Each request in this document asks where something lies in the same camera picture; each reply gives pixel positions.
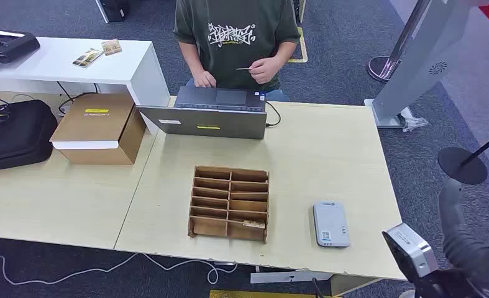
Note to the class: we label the person's left hand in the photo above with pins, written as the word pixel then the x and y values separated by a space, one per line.
pixel 267 70

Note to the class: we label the person's right hand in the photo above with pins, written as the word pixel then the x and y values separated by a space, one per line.
pixel 205 80

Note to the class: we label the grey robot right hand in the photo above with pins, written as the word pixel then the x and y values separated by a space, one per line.
pixel 452 214

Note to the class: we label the yellow printed ID card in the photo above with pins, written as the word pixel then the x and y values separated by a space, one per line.
pixel 242 68

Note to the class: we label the brown slotted card organizer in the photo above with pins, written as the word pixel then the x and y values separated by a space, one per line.
pixel 229 193

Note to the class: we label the tan printed room key card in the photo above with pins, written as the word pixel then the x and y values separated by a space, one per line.
pixel 253 224

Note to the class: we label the person's right forearm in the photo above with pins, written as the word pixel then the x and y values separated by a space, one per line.
pixel 190 57

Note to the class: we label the person's left forearm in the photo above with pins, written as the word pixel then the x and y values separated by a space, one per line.
pixel 286 51

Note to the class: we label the person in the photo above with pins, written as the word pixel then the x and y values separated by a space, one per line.
pixel 236 61

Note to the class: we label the small printed card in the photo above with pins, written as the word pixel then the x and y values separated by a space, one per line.
pixel 111 47

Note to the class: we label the long printed card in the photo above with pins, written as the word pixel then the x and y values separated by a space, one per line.
pixel 87 57

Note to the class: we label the grey card reader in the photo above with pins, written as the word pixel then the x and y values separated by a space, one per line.
pixel 330 224

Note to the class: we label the yellow floor tape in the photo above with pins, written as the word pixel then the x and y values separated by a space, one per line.
pixel 303 49

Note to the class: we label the grey open laptop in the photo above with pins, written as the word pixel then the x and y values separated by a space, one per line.
pixel 211 123

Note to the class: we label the clear plastic bag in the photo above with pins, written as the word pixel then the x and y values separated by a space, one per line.
pixel 413 123

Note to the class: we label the brown cardboard box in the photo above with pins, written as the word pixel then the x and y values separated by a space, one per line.
pixel 100 123

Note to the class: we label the black cabinet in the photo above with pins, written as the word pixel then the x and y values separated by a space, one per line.
pixel 114 10

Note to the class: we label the silver kiosk stand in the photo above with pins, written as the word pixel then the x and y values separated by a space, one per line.
pixel 417 65

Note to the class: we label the white side table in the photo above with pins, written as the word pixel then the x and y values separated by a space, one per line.
pixel 55 63

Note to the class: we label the white desk foot bar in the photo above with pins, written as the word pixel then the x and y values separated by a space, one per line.
pixel 285 277

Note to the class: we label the black carrying case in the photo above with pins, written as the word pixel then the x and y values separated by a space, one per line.
pixel 18 135

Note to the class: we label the black controller device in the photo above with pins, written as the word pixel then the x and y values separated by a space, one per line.
pixel 9 47

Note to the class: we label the black stanchion post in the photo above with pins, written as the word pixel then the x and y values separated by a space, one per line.
pixel 460 166

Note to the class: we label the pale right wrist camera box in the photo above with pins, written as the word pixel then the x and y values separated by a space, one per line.
pixel 419 251

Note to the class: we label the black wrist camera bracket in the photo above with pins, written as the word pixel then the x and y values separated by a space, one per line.
pixel 398 257

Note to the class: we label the chrome stanchion post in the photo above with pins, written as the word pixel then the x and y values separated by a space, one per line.
pixel 378 68

